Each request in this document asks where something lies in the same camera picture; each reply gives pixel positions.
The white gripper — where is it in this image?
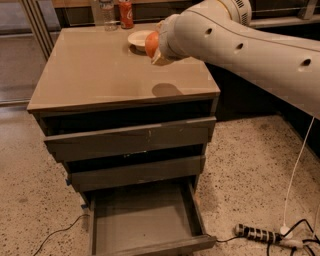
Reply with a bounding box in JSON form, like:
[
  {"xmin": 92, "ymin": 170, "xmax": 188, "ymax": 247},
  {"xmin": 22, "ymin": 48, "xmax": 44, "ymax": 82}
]
[{"xmin": 151, "ymin": 14, "xmax": 188, "ymax": 66}]

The orange fruit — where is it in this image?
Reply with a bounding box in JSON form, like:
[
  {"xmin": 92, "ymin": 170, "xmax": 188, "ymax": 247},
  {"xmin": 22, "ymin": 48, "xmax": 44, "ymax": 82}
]
[{"xmin": 145, "ymin": 31, "xmax": 158, "ymax": 58}]

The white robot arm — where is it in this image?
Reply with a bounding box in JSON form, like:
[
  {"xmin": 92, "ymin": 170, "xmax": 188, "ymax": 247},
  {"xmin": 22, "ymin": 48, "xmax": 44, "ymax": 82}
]
[{"xmin": 152, "ymin": 0, "xmax": 320, "ymax": 119}]

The grey drawer cabinet beige top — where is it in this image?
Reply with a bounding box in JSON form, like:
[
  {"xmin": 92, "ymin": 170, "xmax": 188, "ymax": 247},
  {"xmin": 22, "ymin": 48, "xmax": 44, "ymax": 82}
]
[{"xmin": 28, "ymin": 27, "xmax": 219, "ymax": 185}]

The grey middle drawer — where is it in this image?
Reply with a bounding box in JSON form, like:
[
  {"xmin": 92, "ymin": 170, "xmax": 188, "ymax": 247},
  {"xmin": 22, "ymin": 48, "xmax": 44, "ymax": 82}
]
[{"xmin": 71, "ymin": 155, "xmax": 206, "ymax": 192}]

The grey top drawer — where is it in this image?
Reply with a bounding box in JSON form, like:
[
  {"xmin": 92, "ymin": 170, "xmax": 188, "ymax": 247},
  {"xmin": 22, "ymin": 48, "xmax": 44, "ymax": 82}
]
[{"xmin": 45, "ymin": 116, "xmax": 216, "ymax": 162}]

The grey open bottom drawer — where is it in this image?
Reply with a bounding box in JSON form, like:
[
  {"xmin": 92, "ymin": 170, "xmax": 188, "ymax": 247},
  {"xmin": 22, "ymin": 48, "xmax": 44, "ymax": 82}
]
[{"xmin": 89, "ymin": 178, "xmax": 216, "ymax": 256}]

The white paper bowl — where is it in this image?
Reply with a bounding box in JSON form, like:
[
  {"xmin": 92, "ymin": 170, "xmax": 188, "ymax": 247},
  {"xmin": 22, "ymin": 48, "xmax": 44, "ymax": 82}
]
[{"xmin": 128, "ymin": 30, "xmax": 153, "ymax": 52}]

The clear plastic water bottle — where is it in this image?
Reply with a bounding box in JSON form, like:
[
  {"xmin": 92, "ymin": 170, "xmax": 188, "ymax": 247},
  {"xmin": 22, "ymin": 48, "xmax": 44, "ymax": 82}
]
[{"xmin": 99, "ymin": 0, "xmax": 117, "ymax": 31}]

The metal window railing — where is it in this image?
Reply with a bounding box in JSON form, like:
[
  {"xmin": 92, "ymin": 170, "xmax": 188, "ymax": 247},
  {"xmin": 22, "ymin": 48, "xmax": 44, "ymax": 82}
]
[{"xmin": 249, "ymin": 0, "xmax": 320, "ymax": 28}]

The black white power strip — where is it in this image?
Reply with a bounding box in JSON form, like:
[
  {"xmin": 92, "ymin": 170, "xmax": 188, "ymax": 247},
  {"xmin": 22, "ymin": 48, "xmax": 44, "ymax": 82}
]
[{"xmin": 234, "ymin": 224, "xmax": 282, "ymax": 244}]

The black cable left floor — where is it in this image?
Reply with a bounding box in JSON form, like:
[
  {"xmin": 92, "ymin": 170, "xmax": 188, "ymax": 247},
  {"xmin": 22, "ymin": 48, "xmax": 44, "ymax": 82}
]
[{"xmin": 32, "ymin": 213, "xmax": 90, "ymax": 256}]

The black cables right floor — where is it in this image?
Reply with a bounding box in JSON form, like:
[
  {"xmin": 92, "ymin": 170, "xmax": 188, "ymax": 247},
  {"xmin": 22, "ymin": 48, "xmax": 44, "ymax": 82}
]
[{"xmin": 215, "ymin": 218, "xmax": 320, "ymax": 256}]

